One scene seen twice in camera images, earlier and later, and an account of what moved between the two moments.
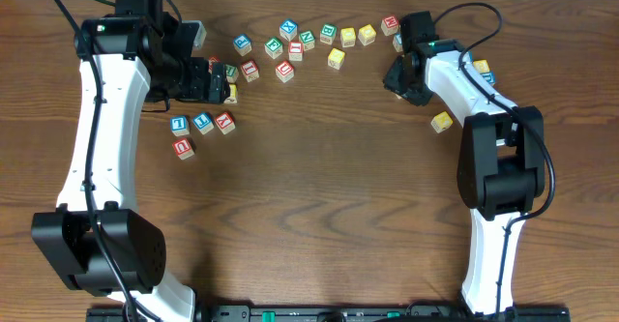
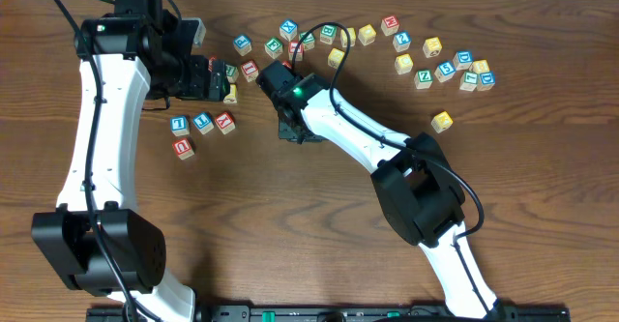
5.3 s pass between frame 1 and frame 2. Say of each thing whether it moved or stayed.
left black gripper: stayed
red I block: stayed
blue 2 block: stayed
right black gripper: moved
